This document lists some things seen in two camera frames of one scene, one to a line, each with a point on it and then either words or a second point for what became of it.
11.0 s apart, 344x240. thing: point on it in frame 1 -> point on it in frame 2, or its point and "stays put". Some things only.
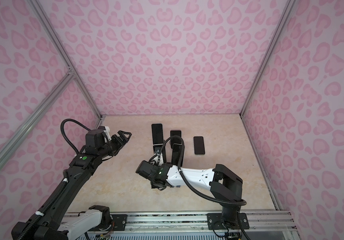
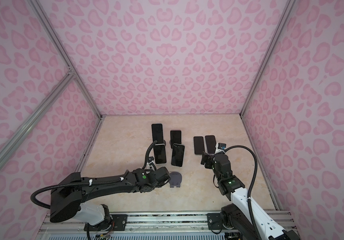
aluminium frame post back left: (60, 47) stays put
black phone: (175, 152) stays put
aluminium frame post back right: (288, 9) stays put
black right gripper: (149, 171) -> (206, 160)
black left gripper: (120, 143) -> (163, 184)
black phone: (199, 146) stays put
